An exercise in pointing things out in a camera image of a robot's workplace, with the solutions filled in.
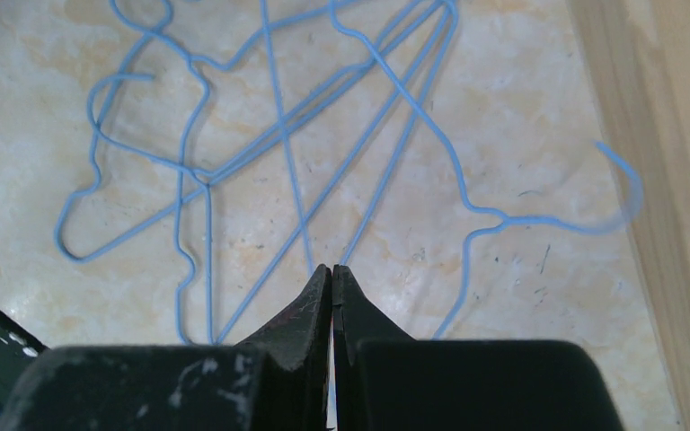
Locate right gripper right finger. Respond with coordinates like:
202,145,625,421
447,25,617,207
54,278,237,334
332,265,414,430

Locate wooden hanger rack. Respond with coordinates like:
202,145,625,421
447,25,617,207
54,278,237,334
569,1,690,430

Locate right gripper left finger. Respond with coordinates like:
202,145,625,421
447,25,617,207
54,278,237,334
238,265,332,430

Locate blue wire hanger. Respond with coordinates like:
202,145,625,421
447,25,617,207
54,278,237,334
163,1,458,344
109,1,330,72
54,1,458,263
327,1,644,339

